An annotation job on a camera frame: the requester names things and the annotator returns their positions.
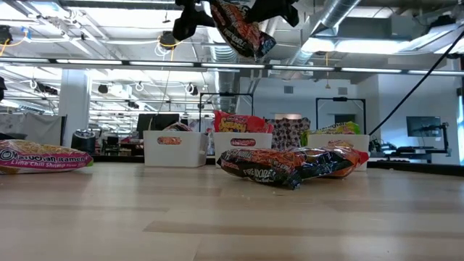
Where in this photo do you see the red-orange ramen noodle pack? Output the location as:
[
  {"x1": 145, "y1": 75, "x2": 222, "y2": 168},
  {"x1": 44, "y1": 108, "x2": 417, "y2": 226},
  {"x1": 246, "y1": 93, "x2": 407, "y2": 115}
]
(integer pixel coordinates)
[{"x1": 213, "y1": 110, "x2": 276, "y2": 134}]

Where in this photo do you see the ceiling light strip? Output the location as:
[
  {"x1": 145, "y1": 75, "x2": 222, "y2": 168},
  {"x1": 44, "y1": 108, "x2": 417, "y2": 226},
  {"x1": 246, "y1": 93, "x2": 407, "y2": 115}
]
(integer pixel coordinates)
[
  {"x1": 271, "y1": 65, "x2": 335, "y2": 72},
  {"x1": 128, "y1": 60, "x2": 196, "y2": 67},
  {"x1": 407, "y1": 70, "x2": 464, "y2": 76},
  {"x1": 56, "y1": 58, "x2": 124, "y2": 65},
  {"x1": 340, "y1": 67, "x2": 393, "y2": 73},
  {"x1": 201, "y1": 62, "x2": 266, "y2": 70},
  {"x1": 0, "y1": 57, "x2": 51, "y2": 63}
]

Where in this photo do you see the brown patterned cloth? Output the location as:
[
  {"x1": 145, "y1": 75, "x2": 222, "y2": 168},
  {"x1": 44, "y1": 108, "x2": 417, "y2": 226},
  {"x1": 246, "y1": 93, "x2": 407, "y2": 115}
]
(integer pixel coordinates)
[{"x1": 270, "y1": 116, "x2": 312, "y2": 152}]

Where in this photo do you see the white plastic bin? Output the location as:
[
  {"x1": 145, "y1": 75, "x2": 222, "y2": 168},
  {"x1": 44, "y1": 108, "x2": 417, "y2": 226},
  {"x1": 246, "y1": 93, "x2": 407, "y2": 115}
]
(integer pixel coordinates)
[
  {"x1": 143, "y1": 130, "x2": 210, "y2": 168},
  {"x1": 307, "y1": 133, "x2": 370, "y2": 172},
  {"x1": 212, "y1": 132, "x2": 273, "y2": 168}
]

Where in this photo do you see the white building column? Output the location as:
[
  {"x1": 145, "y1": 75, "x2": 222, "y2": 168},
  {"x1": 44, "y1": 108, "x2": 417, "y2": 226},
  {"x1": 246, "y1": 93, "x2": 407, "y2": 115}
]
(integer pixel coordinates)
[{"x1": 59, "y1": 69, "x2": 91, "y2": 148}]

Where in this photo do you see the black trash can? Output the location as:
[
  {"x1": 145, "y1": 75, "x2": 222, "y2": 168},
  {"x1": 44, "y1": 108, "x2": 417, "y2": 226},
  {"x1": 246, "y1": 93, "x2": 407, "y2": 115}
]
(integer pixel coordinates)
[{"x1": 70, "y1": 129, "x2": 97, "y2": 153}]

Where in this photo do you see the black ceiling device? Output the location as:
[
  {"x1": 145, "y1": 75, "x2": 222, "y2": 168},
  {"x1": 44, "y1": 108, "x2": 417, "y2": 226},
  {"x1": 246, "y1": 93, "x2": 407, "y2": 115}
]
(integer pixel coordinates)
[{"x1": 0, "y1": 24, "x2": 15, "y2": 45}]

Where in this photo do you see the grey cloth cover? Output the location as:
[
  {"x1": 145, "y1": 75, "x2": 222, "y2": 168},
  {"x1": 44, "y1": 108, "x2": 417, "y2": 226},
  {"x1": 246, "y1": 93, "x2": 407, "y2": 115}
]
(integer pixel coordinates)
[{"x1": 0, "y1": 112, "x2": 67, "y2": 146}]

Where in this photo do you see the silver ventilation duct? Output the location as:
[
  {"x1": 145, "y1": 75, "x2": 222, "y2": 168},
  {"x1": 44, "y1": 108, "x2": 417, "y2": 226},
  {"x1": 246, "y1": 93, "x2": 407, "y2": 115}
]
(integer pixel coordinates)
[
  {"x1": 289, "y1": 0, "x2": 363, "y2": 70},
  {"x1": 202, "y1": 0, "x2": 243, "y2": 114}
]

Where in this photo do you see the black metal frame rig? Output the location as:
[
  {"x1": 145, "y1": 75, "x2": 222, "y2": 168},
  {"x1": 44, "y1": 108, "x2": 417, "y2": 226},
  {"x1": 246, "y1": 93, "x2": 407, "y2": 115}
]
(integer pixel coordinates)
[
  {"x1": 315, "y1": 96, "x2": 367, "y2": 126},
  {"x1": 198, "y1": 92, "x2": 254, "y2": 128}
]

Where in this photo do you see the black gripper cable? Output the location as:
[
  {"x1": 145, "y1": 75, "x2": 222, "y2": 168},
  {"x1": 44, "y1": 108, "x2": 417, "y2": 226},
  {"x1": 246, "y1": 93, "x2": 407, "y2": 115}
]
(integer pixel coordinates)
[{"x1": 368, "y1": 30, "x2": 464, "y2": 137}]

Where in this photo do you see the wall monitor screen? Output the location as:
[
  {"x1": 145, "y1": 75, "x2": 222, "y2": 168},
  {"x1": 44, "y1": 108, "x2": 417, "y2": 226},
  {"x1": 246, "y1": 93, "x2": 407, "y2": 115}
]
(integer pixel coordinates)
[{"x1": 405, "y1": 115, "x2": 442, "y2": 138}]

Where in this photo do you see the black aluminium table frame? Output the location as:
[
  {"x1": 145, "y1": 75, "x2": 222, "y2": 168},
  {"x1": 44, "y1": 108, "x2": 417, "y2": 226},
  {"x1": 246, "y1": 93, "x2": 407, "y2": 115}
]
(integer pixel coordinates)
[{"x1": 92, "y1": 154, "x2": 464, "y2": 178}]

